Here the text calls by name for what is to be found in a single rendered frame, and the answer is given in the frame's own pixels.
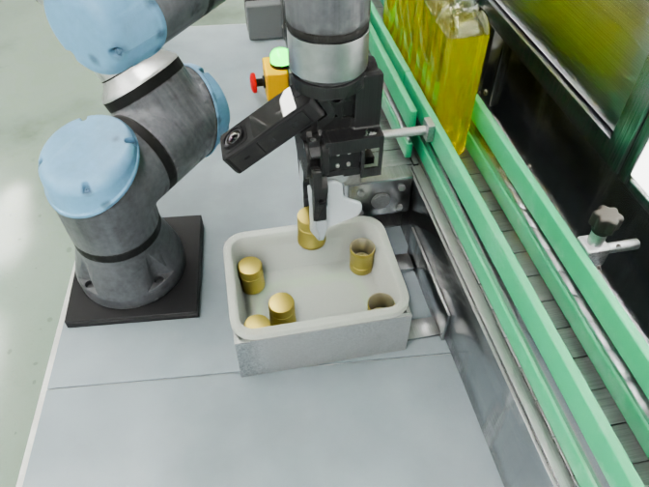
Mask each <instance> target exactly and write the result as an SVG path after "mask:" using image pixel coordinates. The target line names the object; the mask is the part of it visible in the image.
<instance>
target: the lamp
mask: <svg viewBox="0 0 649 487"><path fill-rule="evenodd" d="M269 62H270V66H271V67H272V68H273V69H276V70H286V69H289V68H290V67H289V58H288V48H285V47H278V48H275V49H274V50H273V51H272V52H271V54H270V61H269Z"/></svg>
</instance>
